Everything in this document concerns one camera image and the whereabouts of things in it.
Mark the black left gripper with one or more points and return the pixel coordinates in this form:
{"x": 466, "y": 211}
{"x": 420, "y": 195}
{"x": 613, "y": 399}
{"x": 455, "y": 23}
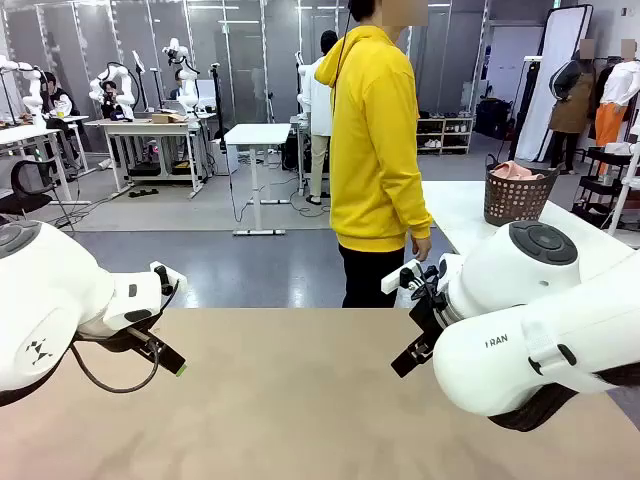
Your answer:
{"x": 107, "y": 345}

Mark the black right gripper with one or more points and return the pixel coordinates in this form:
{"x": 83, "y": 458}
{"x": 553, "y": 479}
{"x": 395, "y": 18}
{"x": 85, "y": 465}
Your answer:
{"x": 425, "y": 315}

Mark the dark perforated laundry basket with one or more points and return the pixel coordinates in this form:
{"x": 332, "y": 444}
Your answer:
{"x": 515, "y": 202}

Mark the pink towel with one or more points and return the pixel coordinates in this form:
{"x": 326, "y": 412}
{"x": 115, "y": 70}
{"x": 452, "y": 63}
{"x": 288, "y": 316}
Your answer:
{"x": 515, "y": 171}

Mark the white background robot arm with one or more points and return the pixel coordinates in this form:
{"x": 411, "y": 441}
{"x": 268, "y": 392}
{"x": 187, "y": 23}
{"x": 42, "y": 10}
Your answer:
{"x": 97, "y": 90}
{"x": 189, "y": 80}
{"x": 34, "y": 90}

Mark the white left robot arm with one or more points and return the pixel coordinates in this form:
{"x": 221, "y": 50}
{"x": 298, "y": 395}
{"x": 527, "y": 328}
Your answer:
{"x": 50, "y": 300}

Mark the right forearm yellow sleeve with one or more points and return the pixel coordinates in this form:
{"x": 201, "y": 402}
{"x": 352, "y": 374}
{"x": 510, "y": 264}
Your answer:
{"x": 412, "y": 210}

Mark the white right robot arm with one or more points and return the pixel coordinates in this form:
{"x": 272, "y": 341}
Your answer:
{"x": 500, "y": 350}

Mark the person's right hand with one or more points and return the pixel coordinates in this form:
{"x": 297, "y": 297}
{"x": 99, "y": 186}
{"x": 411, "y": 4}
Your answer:
{"x": 421, "y": 248}

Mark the black power strip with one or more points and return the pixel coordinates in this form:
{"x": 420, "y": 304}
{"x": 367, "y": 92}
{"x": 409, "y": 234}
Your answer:
{"x": 144, "y": 193}

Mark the white side table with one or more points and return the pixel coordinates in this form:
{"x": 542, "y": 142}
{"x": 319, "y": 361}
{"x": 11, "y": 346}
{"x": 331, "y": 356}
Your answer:
{"x": 460, "y": 210}

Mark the black office chair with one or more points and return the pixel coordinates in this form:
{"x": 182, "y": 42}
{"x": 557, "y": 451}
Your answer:
{"x": 20, "y": 202}

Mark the person in yellow hoodie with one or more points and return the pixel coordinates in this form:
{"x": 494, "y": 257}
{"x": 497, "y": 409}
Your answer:
{"x": 370, "y": 150}

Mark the white lab desk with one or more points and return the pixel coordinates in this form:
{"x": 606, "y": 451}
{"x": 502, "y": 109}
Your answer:
{"x": 150, "y": 131}
{"x": 25, "y": 134}

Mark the shoe rack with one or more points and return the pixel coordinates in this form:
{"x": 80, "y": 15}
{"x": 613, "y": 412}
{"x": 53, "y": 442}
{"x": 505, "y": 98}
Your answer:
{"x": 445, "y": 132}

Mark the cardboard box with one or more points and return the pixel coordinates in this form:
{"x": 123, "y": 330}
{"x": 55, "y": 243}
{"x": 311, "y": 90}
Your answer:
{"x": 167, "y": 118}

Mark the white standing desk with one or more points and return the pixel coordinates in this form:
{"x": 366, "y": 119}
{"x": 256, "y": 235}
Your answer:
{"x": 257, "y": 134}

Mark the black suitcase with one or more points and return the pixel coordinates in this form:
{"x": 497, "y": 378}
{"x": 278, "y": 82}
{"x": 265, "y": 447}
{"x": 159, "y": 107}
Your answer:
{"x": 492, "y": 120}

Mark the black utility cart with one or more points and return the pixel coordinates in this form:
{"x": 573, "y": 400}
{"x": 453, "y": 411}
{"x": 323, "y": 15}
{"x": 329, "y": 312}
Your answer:
{"x": 595, "y": 187}

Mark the black tripod stand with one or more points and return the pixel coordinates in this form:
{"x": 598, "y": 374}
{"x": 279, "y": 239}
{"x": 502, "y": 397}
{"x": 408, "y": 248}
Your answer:
{"x": 216, "y": 100}

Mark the seated person behind desk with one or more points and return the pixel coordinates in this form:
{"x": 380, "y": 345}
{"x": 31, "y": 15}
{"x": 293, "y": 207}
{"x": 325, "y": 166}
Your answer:
{"x": 176, "y": 92}

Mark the black stand pole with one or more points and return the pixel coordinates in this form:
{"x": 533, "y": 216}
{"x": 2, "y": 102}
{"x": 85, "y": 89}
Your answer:
{"x": 517, "y": 115}

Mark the seated person dark jacket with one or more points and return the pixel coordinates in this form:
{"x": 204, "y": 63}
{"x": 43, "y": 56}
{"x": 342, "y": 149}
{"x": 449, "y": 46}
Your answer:
{"x": 60, "y": 97}

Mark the standing person white coat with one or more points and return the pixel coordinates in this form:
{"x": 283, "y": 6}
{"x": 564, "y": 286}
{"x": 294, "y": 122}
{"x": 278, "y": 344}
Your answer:
{"x": 320, "y": 100}

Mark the white reflector panel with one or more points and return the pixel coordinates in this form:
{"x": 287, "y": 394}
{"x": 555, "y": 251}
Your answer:
{"x": 545, "y": 100}

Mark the person in brown apron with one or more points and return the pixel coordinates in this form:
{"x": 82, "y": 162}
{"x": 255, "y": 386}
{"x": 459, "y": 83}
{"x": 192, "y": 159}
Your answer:
{"x": 567, "y": 110}

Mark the figure in orange trousers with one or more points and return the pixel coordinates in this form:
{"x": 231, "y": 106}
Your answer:
{"x": 610, "y": 125}

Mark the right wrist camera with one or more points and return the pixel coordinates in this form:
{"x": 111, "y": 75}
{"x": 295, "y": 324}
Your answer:
{"x": 395, "y": 280}

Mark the seated person holding camera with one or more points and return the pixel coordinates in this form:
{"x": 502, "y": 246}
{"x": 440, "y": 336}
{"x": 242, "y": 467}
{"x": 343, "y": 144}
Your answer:
{"x": 111, "y": 100}

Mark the white rack frame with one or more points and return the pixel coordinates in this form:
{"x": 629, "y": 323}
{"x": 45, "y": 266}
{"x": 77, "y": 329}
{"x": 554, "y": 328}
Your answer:
{"x": 622, "y": 200}

